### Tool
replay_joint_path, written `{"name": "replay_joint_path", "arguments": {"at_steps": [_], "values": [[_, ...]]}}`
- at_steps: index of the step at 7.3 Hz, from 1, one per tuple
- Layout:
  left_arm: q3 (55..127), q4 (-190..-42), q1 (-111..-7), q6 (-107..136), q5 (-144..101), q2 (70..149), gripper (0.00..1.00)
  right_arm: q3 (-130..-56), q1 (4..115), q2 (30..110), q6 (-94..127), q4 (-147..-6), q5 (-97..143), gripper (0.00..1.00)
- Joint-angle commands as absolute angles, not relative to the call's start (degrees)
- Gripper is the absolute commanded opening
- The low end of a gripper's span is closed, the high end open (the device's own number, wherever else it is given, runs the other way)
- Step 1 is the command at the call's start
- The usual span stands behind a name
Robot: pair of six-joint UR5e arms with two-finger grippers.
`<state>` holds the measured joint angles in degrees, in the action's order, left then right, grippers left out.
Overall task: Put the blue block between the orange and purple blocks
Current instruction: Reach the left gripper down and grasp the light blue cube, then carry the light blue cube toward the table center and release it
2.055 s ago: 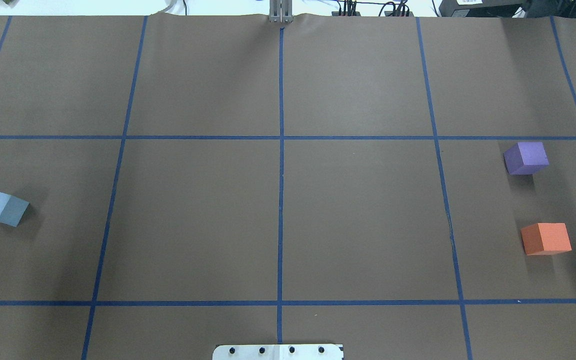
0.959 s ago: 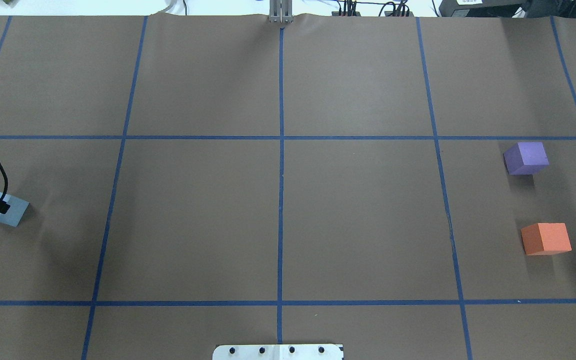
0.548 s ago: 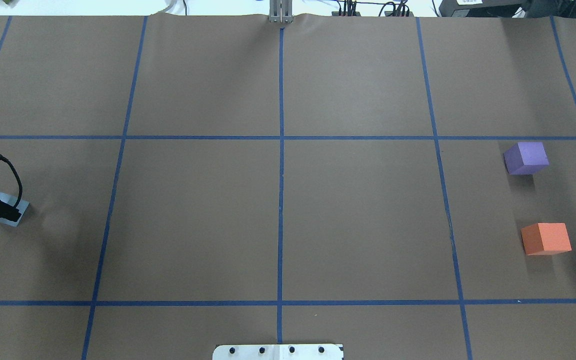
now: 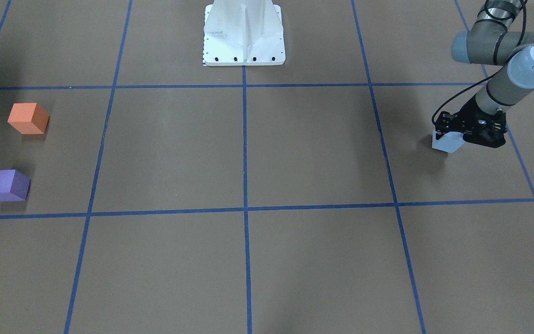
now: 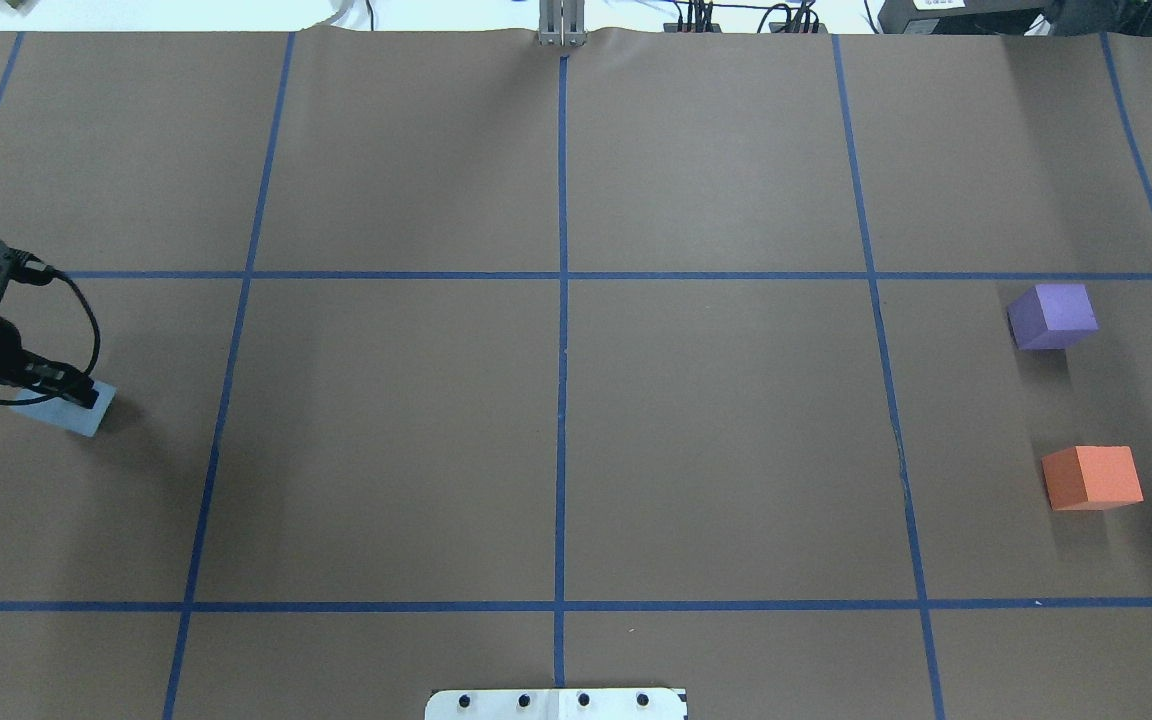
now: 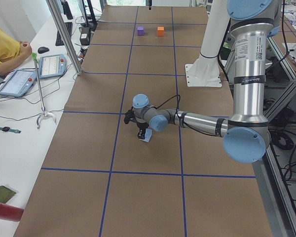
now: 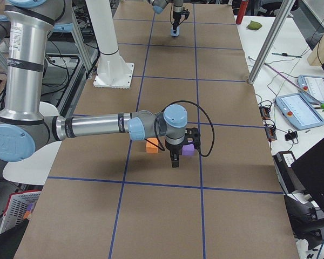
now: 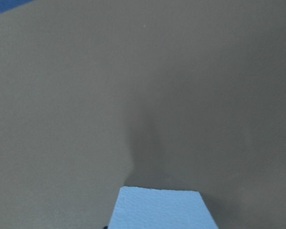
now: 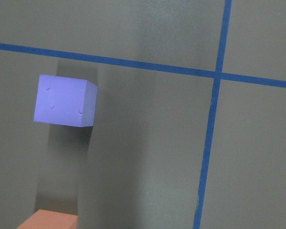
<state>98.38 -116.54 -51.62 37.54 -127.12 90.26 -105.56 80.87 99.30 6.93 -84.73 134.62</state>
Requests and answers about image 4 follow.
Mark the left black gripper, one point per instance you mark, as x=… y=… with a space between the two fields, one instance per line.
x=464 y=112

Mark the light blue foam block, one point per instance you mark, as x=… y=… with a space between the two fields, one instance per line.
x=447 y=142

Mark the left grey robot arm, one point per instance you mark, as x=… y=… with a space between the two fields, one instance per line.
x=490 y=42

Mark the orange foam block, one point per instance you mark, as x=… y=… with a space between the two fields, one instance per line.
x=28 y=118

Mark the purple foam block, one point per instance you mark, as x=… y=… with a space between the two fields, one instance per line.
x=14 y=186

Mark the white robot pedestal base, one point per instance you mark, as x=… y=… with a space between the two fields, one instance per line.
x=243 y=33

